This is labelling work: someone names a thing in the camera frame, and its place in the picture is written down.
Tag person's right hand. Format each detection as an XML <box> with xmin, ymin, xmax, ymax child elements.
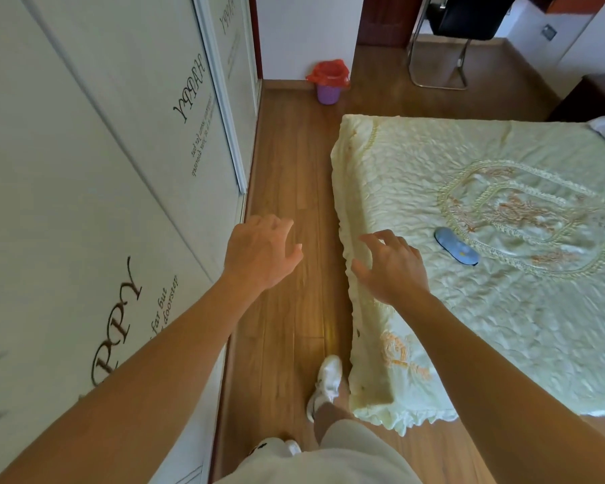
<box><xmin>351</xmin><ymin>230</ymin><xmax>431</xmax><ymax>308</ymax></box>

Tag person's left hand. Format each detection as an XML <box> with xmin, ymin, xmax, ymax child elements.
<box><xmin>222</xmin><ymin>214</ymin><xmax>304</xmax><ymax>294</ymax></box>

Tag person's right forearm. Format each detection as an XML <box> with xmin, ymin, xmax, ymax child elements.
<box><xmin>383</xmin><ymin>289</ymin><xmax>605</xmax><ymax>484</ymax></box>

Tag person's left forearm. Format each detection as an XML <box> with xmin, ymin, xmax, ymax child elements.
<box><xmin>0</xmin><ymin>271</ymin><xmax>264</xmax><ymax>484</ymax></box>

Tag blue eye mask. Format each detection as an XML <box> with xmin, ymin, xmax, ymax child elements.
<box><xmin>435</xmin><ymin>227</ymin><xmax>480</xmax><ymax>266</ymax></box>

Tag white right shoe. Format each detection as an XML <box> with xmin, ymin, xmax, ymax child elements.
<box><xmin>307</xmin><ymin>355</ymin><xmax>344</xmax><ymax>423</ymax></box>

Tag white shoe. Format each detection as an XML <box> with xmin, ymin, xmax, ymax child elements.
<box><xmin>307</xmin><ymin>355</ymin><xmax>344</xmax><ymax>423</ymax></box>
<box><xmin>246</xmin><ymin>437</ymin><xmax>302</xmax><ymax>458</ymax></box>

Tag light green quilted bedspread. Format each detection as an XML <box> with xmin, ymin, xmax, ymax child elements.
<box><xmin>331</xmin><ymin>114</ymin><xmax>605</xmax><ymax>437</ymax></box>

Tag person's right leg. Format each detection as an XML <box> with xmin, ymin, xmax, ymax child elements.
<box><xmin>313</xmin><ymin>399</ymin><xmax>355</xmax><ymax>445</ymax></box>

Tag red trash bag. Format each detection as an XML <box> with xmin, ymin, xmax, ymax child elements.
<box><xmin>306</xmin><ymin>59</ymin><xmax>351</xmax><ymax>89</ymax></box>

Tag white left shoe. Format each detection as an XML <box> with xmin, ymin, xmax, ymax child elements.
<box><xmin>246</xmin><ymin>437</ymin><xmax>302</xmax><ymax>458</ymax></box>

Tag white shorts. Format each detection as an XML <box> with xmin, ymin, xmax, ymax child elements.
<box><xmin>216</xmin><ymin>418</ymin><xmax>424</xmax><ymax>484</ymax></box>

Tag white sliding door wardrobe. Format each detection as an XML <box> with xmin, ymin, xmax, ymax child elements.
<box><xmin>0</xmin><ymin>0</ymin><xmax>262</xmax><ymax>484</ymax></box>

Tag brown wooden door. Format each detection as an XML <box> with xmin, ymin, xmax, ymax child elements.
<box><xmin>357</xmin><ymin>0</ymin><xmax>424</xmax><ymax>48</ymax></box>

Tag dark wooden nightstand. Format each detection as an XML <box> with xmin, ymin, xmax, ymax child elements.
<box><xmin>547</xmin><ymin>74</ymin><xmax>605</xmax><ymax>122</ymax></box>

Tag black chair with chrome frame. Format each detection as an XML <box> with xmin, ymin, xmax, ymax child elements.
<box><xmin>408</xmin><ymin>0</ymin><xmax>520</xmax><ymax>90</ymax></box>

